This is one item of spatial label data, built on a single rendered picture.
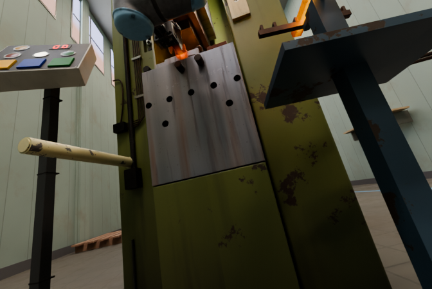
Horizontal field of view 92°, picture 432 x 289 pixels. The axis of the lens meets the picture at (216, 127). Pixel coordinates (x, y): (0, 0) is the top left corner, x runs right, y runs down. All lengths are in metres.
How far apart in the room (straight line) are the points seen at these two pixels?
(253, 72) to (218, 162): 0.48
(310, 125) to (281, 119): 0.11
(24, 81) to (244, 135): 0.84
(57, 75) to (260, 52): 0.83
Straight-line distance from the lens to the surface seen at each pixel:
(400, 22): 0.57
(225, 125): 0.68
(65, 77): 1.01
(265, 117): 0.89
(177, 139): 0.73
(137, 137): 1.06
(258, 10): 1.18
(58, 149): 0.77
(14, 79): 1.08
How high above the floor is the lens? 0.40
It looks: 18 degrees up
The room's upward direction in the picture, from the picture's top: 12 degrees counter-clockwise
